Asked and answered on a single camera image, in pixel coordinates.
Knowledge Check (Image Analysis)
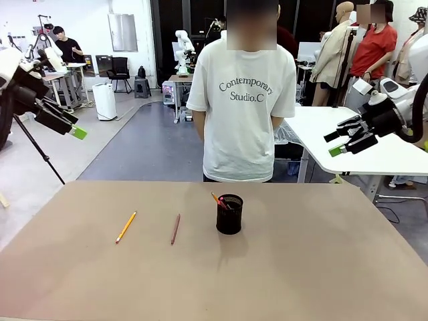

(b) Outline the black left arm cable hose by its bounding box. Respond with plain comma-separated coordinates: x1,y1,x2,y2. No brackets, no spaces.
0,88,14,151

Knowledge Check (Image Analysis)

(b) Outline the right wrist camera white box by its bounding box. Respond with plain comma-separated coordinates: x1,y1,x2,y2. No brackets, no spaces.
352,78,389,108

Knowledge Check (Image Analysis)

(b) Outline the brown background robot table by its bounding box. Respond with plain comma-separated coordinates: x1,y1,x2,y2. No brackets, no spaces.
168,75,195,124

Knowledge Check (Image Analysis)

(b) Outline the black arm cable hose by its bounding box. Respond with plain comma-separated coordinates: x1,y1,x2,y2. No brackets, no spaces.
399,72,428,144
0,88,14,151

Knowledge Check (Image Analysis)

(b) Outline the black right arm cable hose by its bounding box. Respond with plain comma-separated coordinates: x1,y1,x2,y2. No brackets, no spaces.
399,72,428,144

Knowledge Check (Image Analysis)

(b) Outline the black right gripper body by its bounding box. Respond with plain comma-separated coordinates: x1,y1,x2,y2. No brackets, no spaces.
362,96,404,138

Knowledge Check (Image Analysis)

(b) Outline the figure in dark red top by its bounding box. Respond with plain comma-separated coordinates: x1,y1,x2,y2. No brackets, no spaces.
276,25,299,63

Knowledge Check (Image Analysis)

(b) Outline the white air purifier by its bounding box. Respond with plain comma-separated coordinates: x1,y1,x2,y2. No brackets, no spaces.
92,82,118,121

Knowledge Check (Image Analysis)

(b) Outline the background workbench with clutter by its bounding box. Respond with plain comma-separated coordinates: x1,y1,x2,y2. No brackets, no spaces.
41,62,90,111

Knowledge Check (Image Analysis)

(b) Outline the mannequin in beige jacket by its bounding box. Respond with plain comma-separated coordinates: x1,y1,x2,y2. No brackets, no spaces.
309,1,355,107

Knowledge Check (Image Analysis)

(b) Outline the mannequin with bucket hat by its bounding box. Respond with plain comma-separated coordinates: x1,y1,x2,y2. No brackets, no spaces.
394,6,428,84

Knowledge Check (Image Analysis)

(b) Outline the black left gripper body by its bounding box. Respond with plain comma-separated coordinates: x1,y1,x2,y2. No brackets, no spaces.
12,68,50,116

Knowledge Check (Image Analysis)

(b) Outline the person in white T-shirt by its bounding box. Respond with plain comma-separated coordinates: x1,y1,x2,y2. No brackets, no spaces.
186,0,297,183

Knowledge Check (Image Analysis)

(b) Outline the grey wall panel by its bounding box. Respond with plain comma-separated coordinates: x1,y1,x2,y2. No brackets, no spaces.
107,13,138,53

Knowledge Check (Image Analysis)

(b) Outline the black mesh pen holder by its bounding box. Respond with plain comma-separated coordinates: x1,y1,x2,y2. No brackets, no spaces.
215,193,244,235

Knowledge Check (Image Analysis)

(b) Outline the black step stool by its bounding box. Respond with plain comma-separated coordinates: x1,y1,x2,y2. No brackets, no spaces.
134,76,152,100

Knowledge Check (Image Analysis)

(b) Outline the person in black shirt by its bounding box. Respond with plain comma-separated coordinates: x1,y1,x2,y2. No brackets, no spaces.
52,25,84,64

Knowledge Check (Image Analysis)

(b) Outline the person's right forearm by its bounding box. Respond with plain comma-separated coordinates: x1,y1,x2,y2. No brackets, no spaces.
191,109,205,141

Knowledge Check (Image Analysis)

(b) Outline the yellow pencil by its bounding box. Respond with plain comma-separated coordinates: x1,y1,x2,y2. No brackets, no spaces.
115,211,138,244

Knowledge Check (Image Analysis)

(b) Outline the white desk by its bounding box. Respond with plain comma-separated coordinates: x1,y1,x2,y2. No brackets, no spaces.
283,106,428,203

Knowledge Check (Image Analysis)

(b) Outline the reddish brown pencil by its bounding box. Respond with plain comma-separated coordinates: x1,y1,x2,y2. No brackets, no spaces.
171,213,181,245

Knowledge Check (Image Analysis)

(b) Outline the clear plastic sheet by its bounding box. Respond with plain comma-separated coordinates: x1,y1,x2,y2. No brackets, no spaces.
273,120,304,145

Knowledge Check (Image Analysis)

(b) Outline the white board panel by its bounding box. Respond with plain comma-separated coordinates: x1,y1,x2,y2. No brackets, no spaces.
297,41,322,63

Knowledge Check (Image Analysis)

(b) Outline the dark framed board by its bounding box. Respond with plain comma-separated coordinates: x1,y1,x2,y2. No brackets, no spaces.
95,54,113,78

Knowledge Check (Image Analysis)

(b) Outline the tall black tripod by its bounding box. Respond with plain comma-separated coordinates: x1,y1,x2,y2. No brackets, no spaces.
332,26,357,110

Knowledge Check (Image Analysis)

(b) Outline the person in red shirt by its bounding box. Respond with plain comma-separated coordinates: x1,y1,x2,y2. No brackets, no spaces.
344,0,399,111

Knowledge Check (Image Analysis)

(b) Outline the thin black tripod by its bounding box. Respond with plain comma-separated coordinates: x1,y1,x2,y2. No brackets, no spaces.
13,113,66,185

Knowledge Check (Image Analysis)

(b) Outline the computer tower with lights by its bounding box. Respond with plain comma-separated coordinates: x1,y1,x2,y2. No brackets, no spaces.
163,81,177,106

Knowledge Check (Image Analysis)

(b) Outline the black office chair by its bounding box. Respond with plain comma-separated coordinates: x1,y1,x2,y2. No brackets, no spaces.
106,56,133,94

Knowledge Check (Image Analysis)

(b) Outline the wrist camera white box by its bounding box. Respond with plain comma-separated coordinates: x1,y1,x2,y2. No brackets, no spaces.
352,78,389,108
19,46,65,78

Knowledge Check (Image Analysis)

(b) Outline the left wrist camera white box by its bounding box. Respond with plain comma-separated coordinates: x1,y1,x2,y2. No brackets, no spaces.
19,46,65,78

